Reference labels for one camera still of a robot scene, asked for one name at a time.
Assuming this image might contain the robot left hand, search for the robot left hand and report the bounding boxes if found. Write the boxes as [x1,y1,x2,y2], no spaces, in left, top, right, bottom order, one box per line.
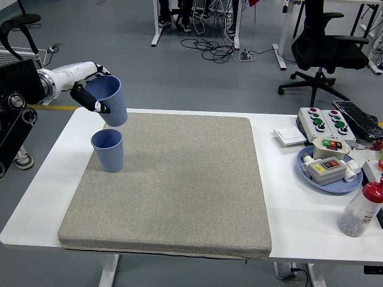
[49,61,112,115]

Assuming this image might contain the blue ribbed plastic cup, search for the blue ribbed plastic cup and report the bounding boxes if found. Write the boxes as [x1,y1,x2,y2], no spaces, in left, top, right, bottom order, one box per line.
[84,75,129,127]
[90,129,124,173]

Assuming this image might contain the white panel heater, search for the white panel heater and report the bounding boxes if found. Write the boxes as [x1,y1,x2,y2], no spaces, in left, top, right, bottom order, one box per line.
[0,45,59,107]

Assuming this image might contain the black round stand base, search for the black round stand base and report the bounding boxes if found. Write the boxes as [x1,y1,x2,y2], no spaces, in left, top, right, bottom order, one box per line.
[10,0,42,26]

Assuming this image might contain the person's leg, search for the person's leg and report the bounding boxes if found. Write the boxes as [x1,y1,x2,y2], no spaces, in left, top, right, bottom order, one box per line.
[14,145,34,170]

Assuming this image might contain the person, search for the person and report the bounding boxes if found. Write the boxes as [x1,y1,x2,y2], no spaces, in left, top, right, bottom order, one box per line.
[193,0,239,37]
[157,0,192,33]

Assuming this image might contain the grey-brown fabric mat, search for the grey-brown fabric mat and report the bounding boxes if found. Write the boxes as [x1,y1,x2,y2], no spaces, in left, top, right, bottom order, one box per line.
[56,112,273,260]

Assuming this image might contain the white table leg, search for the white table leg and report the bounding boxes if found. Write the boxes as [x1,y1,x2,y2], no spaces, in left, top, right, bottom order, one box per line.
[306,263,327,287]
[98,254,120,287]

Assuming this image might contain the grey four-button control box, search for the grey four-button control box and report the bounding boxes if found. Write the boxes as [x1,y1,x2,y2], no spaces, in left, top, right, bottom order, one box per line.
[296,106,331,141]
[320,109,357,144]

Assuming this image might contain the black office chair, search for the black office chair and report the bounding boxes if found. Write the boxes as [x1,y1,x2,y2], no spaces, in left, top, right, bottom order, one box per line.
[277,0,369,108]

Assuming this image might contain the blue round plate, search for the blue round plate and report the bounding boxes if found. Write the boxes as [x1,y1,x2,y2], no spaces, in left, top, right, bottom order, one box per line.
[295,145,363,194]

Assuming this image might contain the black wrapped keyboard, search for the black wrapped keyboard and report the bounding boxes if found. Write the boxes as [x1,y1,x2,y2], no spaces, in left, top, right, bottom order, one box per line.
[332,100,383,141]

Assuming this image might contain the white under-table power strip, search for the white under-table power strip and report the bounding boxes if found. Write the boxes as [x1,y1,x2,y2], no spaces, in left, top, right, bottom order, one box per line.
[273,262,309,281]

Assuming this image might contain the white box with red button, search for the white box with red button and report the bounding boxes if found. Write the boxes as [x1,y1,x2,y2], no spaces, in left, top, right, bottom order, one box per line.
[361,159,383,184]

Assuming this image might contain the clear bottle with red cap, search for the clear bottle with red cap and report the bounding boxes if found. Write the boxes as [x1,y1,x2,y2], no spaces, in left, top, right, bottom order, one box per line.
[336,176,383,238]

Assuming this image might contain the white desk frame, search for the white desk frame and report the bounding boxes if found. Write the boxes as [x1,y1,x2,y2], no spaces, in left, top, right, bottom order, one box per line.
[271,0,302,71]
[150,0,241,50]
[352,0,383,75]

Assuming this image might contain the black floor cable bundle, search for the black floor cable bundle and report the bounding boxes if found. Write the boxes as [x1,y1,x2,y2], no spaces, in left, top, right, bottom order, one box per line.
[179,37,240,63]

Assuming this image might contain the white wall switch plate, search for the white wall switch plate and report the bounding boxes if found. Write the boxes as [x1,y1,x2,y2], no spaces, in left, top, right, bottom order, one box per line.
[272,126,308,146]

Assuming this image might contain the white push-button switch box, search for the white push-button switch box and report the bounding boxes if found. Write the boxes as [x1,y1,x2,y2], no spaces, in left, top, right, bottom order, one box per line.
[312,136,351,160]

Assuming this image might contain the grey push-button switch box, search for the grey push-button switch box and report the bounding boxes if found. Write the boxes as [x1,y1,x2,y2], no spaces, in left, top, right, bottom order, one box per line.
[301,152,360,187]

